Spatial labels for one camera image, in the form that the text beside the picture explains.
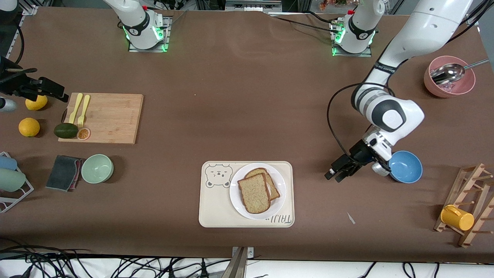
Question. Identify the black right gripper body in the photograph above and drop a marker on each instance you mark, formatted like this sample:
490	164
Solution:
15	85

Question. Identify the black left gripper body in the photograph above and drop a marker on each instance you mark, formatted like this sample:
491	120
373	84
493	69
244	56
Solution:
358	151

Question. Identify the white round plate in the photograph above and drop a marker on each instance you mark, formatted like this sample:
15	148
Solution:
279	185

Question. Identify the plain bread slice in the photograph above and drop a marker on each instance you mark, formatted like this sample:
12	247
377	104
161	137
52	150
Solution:
254	195

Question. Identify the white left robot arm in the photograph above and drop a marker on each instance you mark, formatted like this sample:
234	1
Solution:
389	116

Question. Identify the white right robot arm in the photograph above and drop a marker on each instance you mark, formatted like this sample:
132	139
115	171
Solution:
139	23

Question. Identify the yellow plastic knife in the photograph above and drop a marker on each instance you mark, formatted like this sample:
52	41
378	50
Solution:
76	108

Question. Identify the yellow lemon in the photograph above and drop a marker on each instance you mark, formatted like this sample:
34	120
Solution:
36	104

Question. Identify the yellow plastic fork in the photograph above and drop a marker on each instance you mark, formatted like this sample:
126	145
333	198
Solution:
84	110

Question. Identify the dark green avocado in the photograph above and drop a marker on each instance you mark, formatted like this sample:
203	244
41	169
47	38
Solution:
65	130

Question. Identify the orange slice half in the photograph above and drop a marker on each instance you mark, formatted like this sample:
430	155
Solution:
83	134

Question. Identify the small white paper scrap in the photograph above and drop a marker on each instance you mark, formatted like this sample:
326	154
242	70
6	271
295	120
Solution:
351	218

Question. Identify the round yellow orange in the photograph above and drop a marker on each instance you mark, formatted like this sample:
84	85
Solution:
29	127

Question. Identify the blue bowl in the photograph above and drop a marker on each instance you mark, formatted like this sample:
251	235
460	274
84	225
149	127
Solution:
407	168

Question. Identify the bamboo cutting board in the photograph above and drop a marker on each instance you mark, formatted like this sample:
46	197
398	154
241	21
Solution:
112	117

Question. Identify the bread slice under egg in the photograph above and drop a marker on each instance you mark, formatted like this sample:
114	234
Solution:
273	189

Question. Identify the grey folded cloth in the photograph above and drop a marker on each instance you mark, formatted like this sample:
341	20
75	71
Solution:
61	173

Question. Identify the pale green bowl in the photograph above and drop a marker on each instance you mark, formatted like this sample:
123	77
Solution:
97	168

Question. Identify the light blue cup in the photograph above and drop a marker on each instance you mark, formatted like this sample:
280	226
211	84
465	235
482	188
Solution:
7	163

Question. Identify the sage green cup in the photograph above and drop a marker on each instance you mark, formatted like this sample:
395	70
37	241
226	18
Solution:
11	180

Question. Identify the yellow mug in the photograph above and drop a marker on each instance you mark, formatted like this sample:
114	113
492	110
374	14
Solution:
459	218

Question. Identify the wooden peg rack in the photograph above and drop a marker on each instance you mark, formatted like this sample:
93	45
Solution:
476	181

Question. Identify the metal ladle spoon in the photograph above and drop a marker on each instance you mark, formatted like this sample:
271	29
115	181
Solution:
449	72

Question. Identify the cream bear print tray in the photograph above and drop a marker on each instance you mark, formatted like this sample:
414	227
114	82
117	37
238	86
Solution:
216	208

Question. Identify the pink bowl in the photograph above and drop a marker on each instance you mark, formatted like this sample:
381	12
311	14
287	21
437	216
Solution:
465	87

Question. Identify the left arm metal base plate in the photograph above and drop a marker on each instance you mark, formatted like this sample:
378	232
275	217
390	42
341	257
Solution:
366	53

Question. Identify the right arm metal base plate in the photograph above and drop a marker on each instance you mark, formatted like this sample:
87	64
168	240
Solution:
166	36

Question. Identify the aluminium frame post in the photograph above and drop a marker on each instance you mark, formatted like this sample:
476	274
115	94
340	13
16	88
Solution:
476	17

